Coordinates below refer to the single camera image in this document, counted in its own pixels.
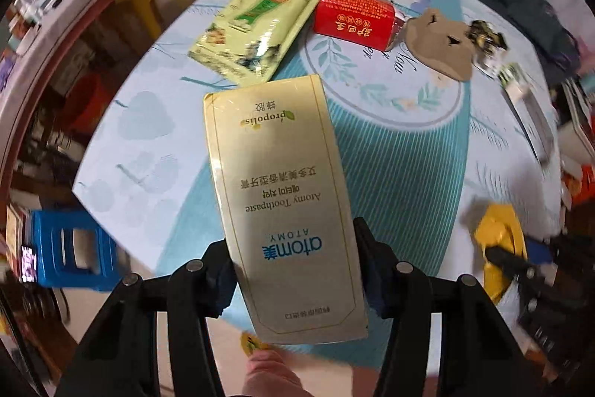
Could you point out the pale yellow toothpaste box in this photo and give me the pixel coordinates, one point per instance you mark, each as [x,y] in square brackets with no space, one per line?
[279,192]

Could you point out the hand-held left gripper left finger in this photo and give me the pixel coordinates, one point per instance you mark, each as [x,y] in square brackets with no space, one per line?
[223,280]

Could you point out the pile of mixed boxes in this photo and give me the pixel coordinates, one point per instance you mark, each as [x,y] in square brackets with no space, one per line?
[576,136]

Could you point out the red cardboard box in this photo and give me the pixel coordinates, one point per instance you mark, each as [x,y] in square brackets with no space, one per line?
[353,13]

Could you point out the black yellow wrapper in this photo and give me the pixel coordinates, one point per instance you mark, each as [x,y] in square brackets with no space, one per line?
[483,35]

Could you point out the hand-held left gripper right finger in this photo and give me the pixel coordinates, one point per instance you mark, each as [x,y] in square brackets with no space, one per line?
[372,285]

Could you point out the red bucket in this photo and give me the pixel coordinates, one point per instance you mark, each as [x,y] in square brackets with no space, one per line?
[88,99]

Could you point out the yellow plastic stool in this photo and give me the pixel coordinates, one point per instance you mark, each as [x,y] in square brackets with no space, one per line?
[148,1]

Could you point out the small yellow wrapper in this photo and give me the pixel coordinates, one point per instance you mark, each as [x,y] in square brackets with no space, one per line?
[253,343]

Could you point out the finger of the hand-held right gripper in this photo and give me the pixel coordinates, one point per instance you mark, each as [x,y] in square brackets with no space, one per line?
[506,260]

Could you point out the yellow green snack packet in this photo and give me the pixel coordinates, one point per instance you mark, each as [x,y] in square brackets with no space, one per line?
[297,20]
[237,20]

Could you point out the phone with lit screen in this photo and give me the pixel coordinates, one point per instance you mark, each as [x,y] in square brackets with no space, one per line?
[30,264]

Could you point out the teal printed tablecloth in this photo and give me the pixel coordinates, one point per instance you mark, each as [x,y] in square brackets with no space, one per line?
[395,146]

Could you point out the blue plastic stool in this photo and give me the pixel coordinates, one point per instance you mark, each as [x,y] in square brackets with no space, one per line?
[46,248]

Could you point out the brown cardboard piece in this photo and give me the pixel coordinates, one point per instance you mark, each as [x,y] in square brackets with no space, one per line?
[441,43]

